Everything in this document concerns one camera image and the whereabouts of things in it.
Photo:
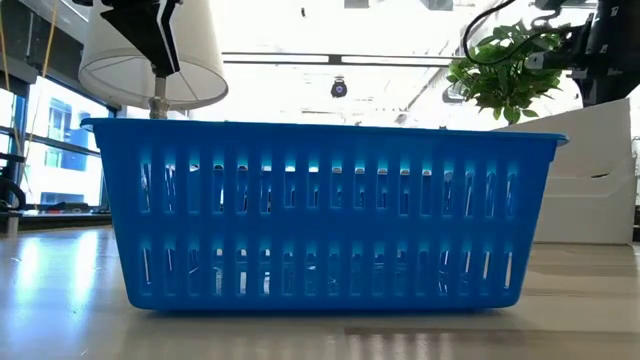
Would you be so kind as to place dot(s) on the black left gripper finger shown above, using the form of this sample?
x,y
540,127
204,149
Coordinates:
x,y
142,35
171,30

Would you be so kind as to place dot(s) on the white shade table lamp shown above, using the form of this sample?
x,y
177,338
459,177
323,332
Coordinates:
x,y
200,60

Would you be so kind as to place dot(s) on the green leafy plant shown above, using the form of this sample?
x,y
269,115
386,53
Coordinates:
x,y
505,80

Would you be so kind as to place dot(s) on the large blue slotted basket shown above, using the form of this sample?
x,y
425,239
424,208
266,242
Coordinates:
x,y
325,225

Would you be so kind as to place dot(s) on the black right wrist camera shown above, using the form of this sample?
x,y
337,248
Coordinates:
x,y
562,52

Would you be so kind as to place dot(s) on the black overhead frame bar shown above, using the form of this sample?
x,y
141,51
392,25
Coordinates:
x,y
340,59

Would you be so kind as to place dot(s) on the black overhead camera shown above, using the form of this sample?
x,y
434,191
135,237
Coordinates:
x,y
339,88

